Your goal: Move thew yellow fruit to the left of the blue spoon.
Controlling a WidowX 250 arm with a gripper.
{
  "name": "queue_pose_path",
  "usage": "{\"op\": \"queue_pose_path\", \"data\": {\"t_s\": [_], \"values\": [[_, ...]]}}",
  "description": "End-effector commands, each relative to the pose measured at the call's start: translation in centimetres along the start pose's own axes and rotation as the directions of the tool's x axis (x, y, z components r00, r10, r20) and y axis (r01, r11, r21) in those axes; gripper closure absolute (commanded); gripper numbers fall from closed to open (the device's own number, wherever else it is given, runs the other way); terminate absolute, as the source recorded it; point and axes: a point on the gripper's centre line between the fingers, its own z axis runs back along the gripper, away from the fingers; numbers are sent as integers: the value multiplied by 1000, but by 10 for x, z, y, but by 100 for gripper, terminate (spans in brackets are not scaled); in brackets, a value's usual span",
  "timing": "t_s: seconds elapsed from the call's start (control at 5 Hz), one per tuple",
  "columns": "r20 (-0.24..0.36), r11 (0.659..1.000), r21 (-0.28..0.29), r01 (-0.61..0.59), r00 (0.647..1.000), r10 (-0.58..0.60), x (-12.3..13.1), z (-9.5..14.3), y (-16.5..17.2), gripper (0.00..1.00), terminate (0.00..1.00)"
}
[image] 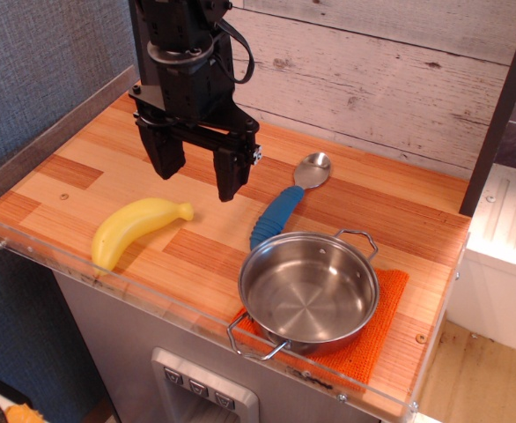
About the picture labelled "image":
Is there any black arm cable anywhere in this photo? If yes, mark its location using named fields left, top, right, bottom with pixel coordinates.
left=213, top=19, right=256, bottom=85

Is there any dark right frame post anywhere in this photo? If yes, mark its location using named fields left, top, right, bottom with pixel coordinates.
left=459, top=49, right=516, bottom=217

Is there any silver dispenser panel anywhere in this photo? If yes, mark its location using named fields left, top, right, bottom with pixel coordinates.
left=151, top=347, right=260, bottom=422

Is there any yellow plastic banana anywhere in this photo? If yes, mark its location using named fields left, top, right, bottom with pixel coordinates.
left=91, top=197, right=195, bottom=278

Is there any orange black object bottom left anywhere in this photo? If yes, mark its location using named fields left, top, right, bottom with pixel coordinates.
left=0, top=404, right=46, bottom=423

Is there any orange knitted cloth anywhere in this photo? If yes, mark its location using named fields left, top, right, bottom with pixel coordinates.
left=231, top=267, right=410, bottom=386

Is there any dark left frame post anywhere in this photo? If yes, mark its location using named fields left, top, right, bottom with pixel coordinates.
left=129, top=0, right=158, bottom=85

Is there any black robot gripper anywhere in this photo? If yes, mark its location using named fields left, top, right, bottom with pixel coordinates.
left=129, top=38, right=262, bottom=202

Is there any white toy sink unit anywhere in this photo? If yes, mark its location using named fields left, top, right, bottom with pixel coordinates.
left=446, top=165, right=516, bottom=349

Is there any dark frame post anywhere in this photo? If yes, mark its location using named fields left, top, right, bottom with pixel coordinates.
left=459, top=49, right=516, bottom=217
left=129, top=0, right=158, bottom=85

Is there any clear acrylic table guard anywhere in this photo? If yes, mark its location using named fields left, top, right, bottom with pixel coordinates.
left=0, top=214, right=468, bottom=422

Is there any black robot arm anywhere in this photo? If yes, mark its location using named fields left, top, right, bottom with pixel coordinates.
left=129, top=1, right=262, bottom=202

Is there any blue handled metal spoon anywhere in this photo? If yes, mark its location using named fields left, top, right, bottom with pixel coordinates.
left=250, top=152, right=332, bottom=249

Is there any stainless steel pot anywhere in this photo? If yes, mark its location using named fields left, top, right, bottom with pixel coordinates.
left=227, top=229, right=380, bottom=361

